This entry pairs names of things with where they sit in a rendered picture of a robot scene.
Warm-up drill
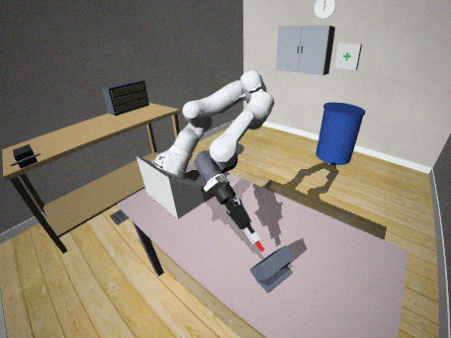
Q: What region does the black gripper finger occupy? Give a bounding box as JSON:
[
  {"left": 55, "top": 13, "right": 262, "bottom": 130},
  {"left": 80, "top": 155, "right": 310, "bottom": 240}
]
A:
[
  {"left": 228, "top": 199, "right": 260, "bottom": 243},
  {"left": 226, "top": 207, "right": 254, "bottom": 244}
]

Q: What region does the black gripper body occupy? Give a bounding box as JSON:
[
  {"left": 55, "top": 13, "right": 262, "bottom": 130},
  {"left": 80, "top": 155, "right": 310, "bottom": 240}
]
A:
[{"left": 215, "top": 184, "right": 237, "bottom": 211}]

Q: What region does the red peg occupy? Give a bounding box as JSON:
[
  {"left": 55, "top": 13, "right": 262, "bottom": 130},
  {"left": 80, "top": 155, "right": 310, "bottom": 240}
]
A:
[{"left": 255, "top": 241, "right": 265, "bottom": 252}]

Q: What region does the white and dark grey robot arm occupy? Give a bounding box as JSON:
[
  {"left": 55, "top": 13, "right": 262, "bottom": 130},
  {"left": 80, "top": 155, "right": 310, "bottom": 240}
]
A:
[{"left": 149, "top": 70, "right": 274, "bottom": 194}]

